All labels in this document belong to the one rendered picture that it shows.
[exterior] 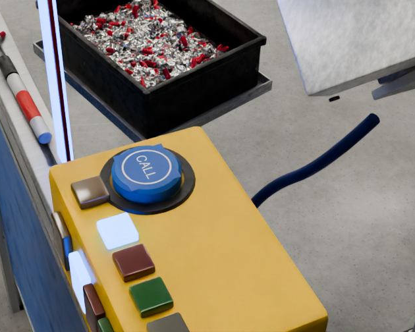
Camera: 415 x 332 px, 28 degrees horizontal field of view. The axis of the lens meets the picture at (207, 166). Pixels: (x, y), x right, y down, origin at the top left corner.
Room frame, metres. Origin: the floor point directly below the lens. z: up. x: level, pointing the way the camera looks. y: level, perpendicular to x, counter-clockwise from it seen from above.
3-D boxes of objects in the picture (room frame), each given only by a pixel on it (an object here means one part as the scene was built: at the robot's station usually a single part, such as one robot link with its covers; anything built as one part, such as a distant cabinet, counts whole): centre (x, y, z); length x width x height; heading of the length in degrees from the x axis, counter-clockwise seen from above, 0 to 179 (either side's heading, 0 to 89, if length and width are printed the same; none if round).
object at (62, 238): (0.31, 0.08, 1.04); 0.02 x 0.01 x 0.03; 26
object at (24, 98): (0.66, 0.19, 0.87); 0.14 x 0.01 x 0.01; 28
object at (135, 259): (0.27, 0.04, 1.08); 0.02 x 0.02 x 0.01; 26
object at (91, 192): (0.32, 0.06, 1.08); 0.02 x 0.02 x 0.01; 26
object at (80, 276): (0.28, 0.07, 1.04); 0.02 x 0.01 x 0.03; 26
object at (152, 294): (0.25, 0.03, 1.08); 0.02 x 0.02 x 0.01; 26
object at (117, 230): (0.29, 0.05, 1.08); 0.02 x 0.02 x 0.01; 26
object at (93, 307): (0.26, 0.06, 1.04); 0.02 x 0.01 x 0.03; 26
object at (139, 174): (0.34, 0.03, 1.08); 0.04 x 0.04 x 0.02
